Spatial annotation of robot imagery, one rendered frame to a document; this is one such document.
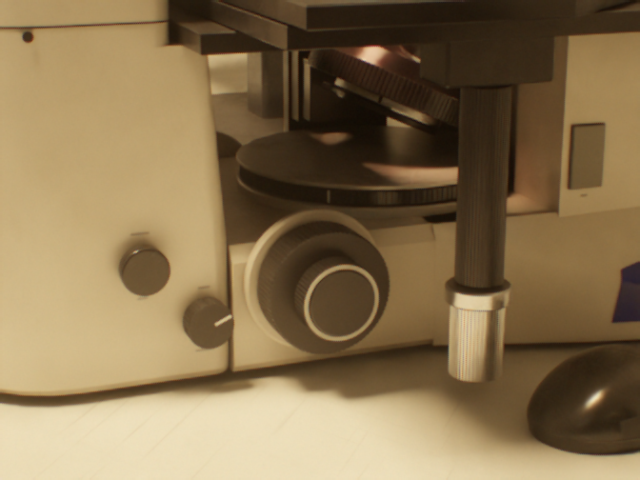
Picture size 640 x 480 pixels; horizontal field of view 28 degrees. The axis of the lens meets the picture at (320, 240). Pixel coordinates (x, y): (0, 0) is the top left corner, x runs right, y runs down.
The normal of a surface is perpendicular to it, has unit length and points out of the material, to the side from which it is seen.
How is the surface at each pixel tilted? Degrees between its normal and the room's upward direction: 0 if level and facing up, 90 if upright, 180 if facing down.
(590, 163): 90
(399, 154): 0
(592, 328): 90
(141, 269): 90
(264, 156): 0
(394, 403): 0
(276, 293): 90
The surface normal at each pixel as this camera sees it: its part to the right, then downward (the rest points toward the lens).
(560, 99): -0.93, 0.11
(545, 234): 0.25, -0.43
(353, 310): 0.36, 0.27
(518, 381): 0.00, -0.96
